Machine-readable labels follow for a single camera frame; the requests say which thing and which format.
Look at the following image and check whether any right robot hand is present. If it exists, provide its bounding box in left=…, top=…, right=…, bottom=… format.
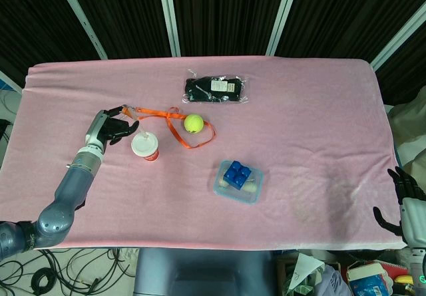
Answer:
left=372, top=166, right=426, bottom=249

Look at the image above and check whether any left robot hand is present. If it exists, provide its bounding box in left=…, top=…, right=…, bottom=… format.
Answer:
left=85, top=104, right=140, bottom=154

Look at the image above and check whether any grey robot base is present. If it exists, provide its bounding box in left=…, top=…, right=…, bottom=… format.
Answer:
left=133, top=247, right=279, bottom=296

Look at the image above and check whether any red paper cup white lid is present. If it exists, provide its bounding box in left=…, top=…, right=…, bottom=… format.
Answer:
left=130, top=131, right=161, bottom=164

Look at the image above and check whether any white cloth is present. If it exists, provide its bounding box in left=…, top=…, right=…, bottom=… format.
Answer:
left=387, top=86, right=426, bottom=177

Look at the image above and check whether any yellow tennis ball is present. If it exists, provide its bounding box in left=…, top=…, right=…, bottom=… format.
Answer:
left=184, top=114, right=204, bottom=134

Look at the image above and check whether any blue white box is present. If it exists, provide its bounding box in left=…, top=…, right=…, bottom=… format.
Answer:
left=346, top=261, right=397, bottom=296

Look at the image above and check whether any pink tablecloth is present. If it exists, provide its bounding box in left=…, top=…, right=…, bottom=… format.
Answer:
left=0, top=55, right=406, bottom=251

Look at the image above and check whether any black item in plastic bag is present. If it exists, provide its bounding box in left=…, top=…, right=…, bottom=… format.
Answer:
left=181, top=69, right=251, bottom=105

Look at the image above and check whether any white paper sheet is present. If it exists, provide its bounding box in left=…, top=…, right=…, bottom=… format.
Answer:
left=287, top=252, right=325, bottom=292

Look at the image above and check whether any blue building block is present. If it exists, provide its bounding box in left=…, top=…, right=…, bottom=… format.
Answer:
left=223, top=160, right=252, bottom=190

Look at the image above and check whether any clear plastic food container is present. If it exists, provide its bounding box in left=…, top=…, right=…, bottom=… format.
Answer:
left=212, top=159, right=265, bottom=205

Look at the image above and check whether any orange ribbon strap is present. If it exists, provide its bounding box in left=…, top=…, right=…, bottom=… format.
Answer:
left=121, top=106, right=216, bottom=150

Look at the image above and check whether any black cable bundle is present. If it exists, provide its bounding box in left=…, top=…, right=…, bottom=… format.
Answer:
left=0, top=247, right=134, bottom=296

